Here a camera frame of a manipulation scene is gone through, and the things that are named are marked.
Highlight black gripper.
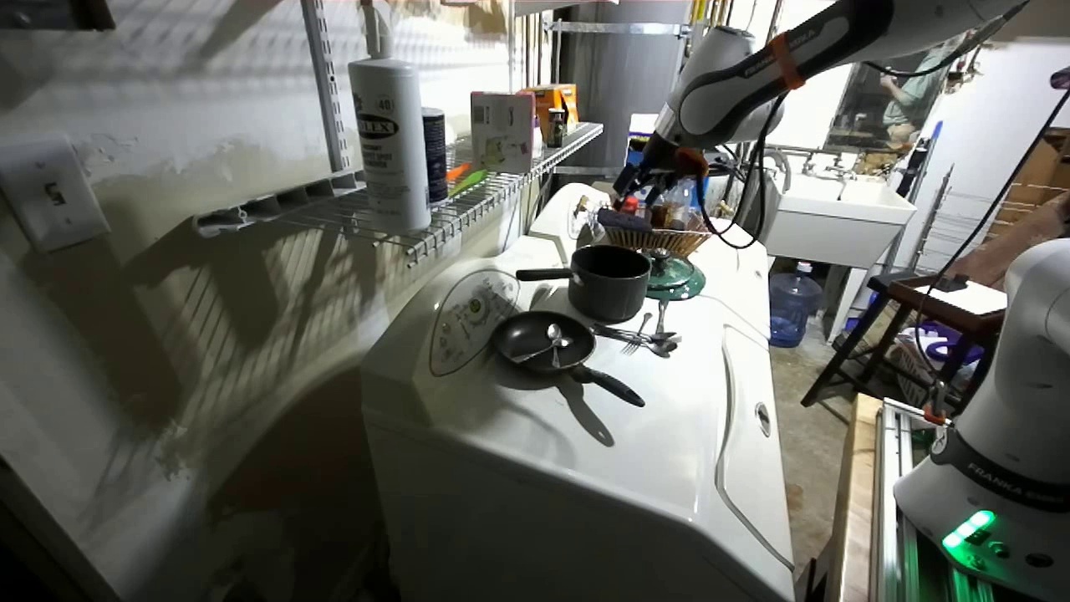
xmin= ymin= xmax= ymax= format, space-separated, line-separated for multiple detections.
xmin=609 ymin=129 xmax=703 ymax=209

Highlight blue cardboard box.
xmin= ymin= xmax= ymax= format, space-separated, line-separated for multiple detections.
xmin=617 ymin=133 xmax=660 ymax=195

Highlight clear plastic bottle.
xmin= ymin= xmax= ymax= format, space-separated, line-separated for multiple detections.
xmin=667 ymin=178 xmax=703 ymax=230

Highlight white dryer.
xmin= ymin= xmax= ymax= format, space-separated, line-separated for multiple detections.
xmin=524 ymin=181 xmax=616 ymax=249

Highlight orange box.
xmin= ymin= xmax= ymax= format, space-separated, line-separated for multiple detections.
xmin=529 ymin=81 xmax=582 ymax=150

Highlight grey water heater tank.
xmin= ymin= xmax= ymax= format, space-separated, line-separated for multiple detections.
xmin=549 ymin=0 xmax=695 ymax=173

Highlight metal tongs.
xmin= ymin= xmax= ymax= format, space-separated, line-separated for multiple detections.
xmin=596 ymin=297 xmax=686 ymax=362

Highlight white box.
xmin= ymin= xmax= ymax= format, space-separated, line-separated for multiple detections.
xmin=469 ymin=87 xmax=537 ymax=178

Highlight metal spoon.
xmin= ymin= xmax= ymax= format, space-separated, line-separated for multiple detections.
xmin=512 ymin=320 xmax=567 ymax=369

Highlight black frying pan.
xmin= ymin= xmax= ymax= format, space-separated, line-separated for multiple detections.
xmin=485 ymin=307 xmax=647 ymax=411

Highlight blue water jug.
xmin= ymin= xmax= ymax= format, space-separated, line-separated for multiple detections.
xmin=766 ymin=262 xmax=828 ymax=351

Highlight black can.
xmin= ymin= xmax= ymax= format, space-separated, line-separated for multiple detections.
xmin=417 ymin=104 xmax=450 ymax=208

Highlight white utility sink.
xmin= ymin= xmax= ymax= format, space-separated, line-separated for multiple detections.
xmin=766 ymin=162 xmax=919 ymax=274

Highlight tall white canister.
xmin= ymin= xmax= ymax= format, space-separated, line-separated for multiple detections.
xmin=348 ymin=55 xmax=435 ymax=235

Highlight dark wooden chair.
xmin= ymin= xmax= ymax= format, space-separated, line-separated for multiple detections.
xmin=799 ymin=269 xmax=1012 ymax=411

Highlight brown cardboard box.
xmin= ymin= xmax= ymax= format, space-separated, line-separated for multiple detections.
xmin=1009 ymin=123 xmax=1070 ymax=209

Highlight black pot with handle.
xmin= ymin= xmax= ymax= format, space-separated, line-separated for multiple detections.
xmin=512 ymin=243 xmax=654 ymax=326

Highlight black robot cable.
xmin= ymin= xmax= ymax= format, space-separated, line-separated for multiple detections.
xmin=695 ymin=0 xmax=1070 ymax=281

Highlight white wire shelf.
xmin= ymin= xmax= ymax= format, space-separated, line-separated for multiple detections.
xmin=195 ymin=121 xmax=609 ymax=269

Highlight white light switch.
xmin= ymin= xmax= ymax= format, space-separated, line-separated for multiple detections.
xmin=0 ymin=147 xmax=113 ymax=258

